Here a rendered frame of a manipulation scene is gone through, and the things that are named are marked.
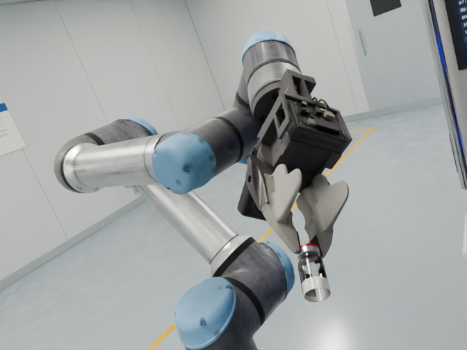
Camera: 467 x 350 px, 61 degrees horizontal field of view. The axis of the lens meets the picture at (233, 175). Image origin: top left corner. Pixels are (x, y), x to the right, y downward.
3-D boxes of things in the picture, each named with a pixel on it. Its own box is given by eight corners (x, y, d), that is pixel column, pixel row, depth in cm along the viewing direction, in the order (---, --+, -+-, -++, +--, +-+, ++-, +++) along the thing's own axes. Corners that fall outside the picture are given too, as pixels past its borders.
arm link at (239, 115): (196, 155, 63) (210, 96, 56) (238, 131, 71) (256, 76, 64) (233, 183, 61) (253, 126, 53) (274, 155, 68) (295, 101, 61)
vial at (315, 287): (322, 305, 33) (313, 261, 36) (336, 291, 32) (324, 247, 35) (299, 301, 33) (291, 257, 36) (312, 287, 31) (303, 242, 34)
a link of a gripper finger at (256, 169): (252, 197, 37) (250, 140, 44) (245, 207, 38) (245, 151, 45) (297, 210, 38) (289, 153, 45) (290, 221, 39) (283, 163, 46)
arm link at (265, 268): (245, 342, 78) (73, 160, 91) (285, 295, 88) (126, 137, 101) (271, 319, 69) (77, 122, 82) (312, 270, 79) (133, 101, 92)
